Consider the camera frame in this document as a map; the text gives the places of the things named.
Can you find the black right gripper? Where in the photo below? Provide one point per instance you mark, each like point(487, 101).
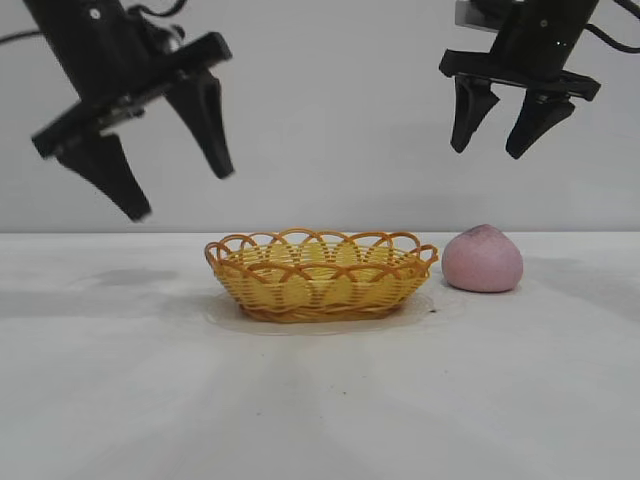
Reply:
point(540, 40)

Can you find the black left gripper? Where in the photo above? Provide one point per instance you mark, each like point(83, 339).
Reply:
point(100, 55)

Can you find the pink peach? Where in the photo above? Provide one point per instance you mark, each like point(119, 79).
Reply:
point(480, 262)

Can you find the yellow woven plastic basket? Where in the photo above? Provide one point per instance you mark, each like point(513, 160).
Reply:
point(280, 295)

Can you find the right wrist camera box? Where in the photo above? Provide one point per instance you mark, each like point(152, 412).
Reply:
point(475, 14)

